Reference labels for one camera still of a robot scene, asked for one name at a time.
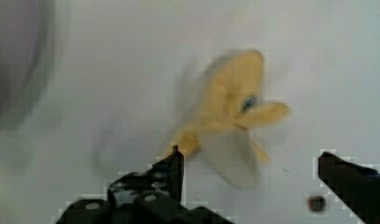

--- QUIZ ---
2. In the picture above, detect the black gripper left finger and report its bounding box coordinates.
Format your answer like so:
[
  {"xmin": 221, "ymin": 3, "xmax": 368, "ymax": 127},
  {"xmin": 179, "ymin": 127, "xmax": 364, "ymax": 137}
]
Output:
[{"xmin": 55, "ymin": 146, "xmax": 233, "ymax": 224}]

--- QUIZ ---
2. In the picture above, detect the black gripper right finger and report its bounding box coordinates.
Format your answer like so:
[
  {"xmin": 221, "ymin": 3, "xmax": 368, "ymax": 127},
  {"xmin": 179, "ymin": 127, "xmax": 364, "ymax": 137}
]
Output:
[{"xmin": 317, "ymin": 151, "xmax": 380, "ymax": 224}]

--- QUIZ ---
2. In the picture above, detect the yellow plush banana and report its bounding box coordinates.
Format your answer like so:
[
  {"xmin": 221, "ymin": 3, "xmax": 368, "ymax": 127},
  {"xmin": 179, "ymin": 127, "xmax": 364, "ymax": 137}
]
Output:
[{"xmin": 171, "ymin": 49, "xmax": 290, "ymax": 189}]

